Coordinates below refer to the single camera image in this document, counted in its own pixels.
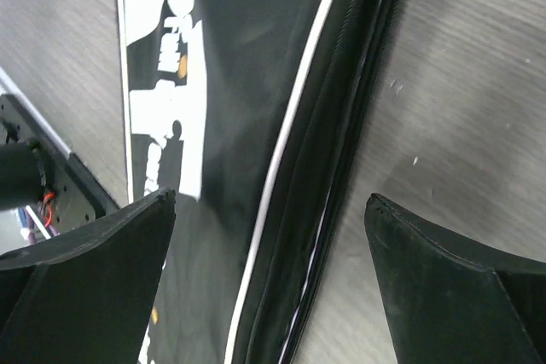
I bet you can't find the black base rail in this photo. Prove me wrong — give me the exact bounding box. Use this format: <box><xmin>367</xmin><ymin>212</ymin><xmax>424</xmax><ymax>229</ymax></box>
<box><xmin>1</xmin><ymin>94</ymin><xmax>119</xmax><ymax>233</ymax></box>

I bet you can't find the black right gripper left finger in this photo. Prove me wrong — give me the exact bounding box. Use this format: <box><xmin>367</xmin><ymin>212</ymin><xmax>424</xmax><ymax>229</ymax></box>
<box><xmin>1</xmin><ymin>188</ymin><xmax>176</xmax><ymax>363</ymax></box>

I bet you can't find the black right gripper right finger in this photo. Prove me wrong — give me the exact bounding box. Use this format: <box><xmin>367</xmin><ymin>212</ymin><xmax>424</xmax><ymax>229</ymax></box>
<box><xmin>364</xmin><ymin>194</ymin><xmax>545</xmax><ymax>363</ymax></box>

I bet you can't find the black racket bag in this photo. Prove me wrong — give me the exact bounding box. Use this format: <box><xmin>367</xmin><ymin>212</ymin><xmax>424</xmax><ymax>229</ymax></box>
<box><xmin>117</xmin><ymin>0</ymin><xmax>398</xmax><ymax>363</ymax></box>

